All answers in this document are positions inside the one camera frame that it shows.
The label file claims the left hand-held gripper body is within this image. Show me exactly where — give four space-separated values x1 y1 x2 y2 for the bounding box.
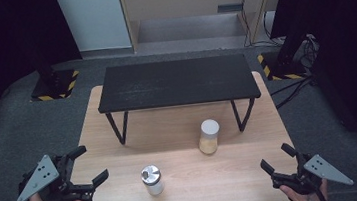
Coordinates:
12 149 97 201

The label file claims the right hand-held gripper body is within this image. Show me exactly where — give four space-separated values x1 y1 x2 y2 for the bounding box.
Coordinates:
268 147 356 199

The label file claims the glass jar with metal lid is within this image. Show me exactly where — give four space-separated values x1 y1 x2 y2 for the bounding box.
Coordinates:
139 164 166 198

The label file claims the glass jar with white lid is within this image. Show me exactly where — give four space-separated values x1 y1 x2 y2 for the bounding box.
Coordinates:
196 117 223 157

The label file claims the black shelf with metal legs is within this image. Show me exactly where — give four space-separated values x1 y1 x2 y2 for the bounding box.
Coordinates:
93 51 266 148

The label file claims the person's right hand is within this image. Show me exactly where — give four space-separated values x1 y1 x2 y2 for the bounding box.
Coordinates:
279 178 331 201

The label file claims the black striped stand base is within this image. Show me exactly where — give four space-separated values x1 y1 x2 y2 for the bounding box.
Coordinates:
256 48 307 84
27 68 83 103

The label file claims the black curtain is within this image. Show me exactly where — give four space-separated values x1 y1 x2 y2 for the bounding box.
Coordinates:
266 0 357 181
0 0 91 153

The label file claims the white panel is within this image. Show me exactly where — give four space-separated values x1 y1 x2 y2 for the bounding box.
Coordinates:
54 0 134 56

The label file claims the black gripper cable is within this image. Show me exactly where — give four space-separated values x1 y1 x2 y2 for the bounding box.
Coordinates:
312 187 329 201

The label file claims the bundle of black floor cables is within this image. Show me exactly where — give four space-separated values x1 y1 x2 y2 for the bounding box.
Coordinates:
263 31 328 111

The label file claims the black outlet cable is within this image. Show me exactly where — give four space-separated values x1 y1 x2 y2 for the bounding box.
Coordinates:
238 0 256 48

